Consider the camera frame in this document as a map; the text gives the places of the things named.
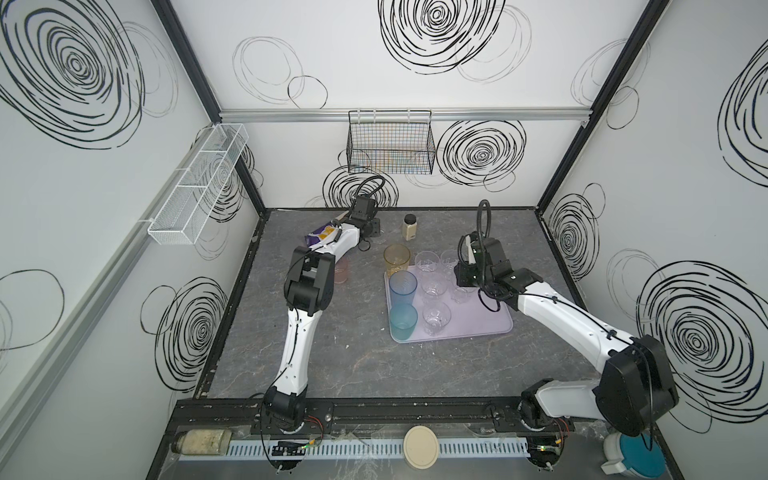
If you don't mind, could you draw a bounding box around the beige round lid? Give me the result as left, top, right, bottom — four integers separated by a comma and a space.
403, 425, 440, 470

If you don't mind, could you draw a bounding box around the white mesh wall shelf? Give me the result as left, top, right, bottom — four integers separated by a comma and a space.
148, 123, 249, 246

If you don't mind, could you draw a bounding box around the blue drinking glass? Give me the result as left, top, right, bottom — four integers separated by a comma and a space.
388, 270, 418, 307

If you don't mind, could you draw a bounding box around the spice bottle black cap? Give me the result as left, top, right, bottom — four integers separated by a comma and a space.
402, 214, 418, 241

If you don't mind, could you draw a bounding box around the yellow drinking glass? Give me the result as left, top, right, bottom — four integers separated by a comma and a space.
383, 243, 411, 277

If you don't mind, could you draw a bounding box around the teal drinking glass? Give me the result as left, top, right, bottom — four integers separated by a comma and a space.
389, 303, 418, 342

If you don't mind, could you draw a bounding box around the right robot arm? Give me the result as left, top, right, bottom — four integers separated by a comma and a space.
454, 232, 679, 437

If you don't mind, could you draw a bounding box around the clear ribbed glass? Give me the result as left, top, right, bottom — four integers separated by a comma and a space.
450, 285, 477, 304

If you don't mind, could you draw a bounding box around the colourful snack bag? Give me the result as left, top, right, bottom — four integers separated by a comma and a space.
304, 222, 338, 249

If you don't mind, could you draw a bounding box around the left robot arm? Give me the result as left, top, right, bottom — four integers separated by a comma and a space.
262, 194, 379, 432

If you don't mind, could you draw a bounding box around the white slotted cable duct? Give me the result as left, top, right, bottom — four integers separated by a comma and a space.
179, 438, 530, 461

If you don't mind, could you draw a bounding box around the black wire basket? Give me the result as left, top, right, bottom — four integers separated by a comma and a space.
345, 109, 437, 175

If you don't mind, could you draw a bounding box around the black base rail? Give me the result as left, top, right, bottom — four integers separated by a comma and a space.
165, 390, 589, 438

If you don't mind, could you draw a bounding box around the pink drinking glass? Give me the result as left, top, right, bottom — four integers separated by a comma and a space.
334, 257, 349, 285

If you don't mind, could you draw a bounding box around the lilac plastic tray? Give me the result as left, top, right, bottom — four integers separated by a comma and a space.
383, 267, 513, 344

